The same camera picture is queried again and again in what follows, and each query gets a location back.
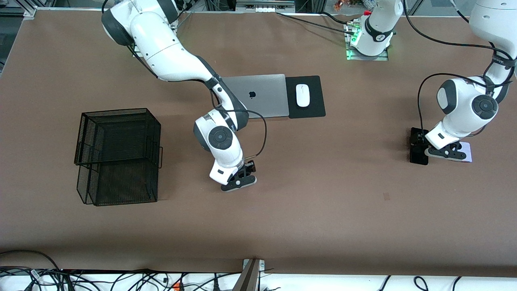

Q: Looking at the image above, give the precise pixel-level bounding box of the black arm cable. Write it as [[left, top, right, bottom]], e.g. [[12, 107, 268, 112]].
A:
[[209, 89, 268, 161], [403, 0, 517, 134]]

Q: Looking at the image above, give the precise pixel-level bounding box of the black wire mesh basket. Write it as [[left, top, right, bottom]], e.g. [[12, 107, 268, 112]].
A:
[[74, 108, 164, 207]]

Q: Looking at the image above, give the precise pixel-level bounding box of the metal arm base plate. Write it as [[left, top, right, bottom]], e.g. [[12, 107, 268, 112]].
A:
[[347, 42, 389, 61]]

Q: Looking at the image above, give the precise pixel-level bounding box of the black mouse pad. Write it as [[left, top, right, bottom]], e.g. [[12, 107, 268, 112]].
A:
[[285, 75, 326, 119]]

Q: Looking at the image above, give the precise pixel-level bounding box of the white computer mouse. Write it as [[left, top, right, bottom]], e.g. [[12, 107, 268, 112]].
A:
[[296, 84, 310, 108]]

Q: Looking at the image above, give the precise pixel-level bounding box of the black looped floor cable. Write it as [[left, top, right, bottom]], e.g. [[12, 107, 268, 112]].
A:
[[0, 250, 61, 272]]

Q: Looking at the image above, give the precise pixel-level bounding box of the black cable on table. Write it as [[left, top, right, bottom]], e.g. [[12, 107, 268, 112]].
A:
[[276, 12, 356, 37]]

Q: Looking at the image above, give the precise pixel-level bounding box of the grey closed laptop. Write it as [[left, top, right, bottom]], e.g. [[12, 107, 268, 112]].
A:
[[218, 74, 290, 121]]

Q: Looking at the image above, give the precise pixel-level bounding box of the lilac white flip phone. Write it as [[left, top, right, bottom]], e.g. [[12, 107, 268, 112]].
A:
[[458, 141, 473, 163]]

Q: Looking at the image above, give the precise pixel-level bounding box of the tall black smartphone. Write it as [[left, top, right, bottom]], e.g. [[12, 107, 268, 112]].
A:
[[410, 127, 429, 166]]

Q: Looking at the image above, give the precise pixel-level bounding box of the aluminium bracket post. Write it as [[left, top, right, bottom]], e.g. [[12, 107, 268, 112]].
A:
[[234, 259, 266, 291]]

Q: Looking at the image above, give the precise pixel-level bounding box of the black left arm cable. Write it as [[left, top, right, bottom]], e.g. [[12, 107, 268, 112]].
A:
[[403, 0, 517, 134]]

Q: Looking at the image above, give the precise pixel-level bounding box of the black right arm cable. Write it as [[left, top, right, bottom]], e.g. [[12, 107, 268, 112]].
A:
[[209, 89, 268, 161]]

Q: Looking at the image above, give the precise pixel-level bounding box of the grey power strip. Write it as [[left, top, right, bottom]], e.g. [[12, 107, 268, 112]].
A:
[[235, 0, 296, 13]]

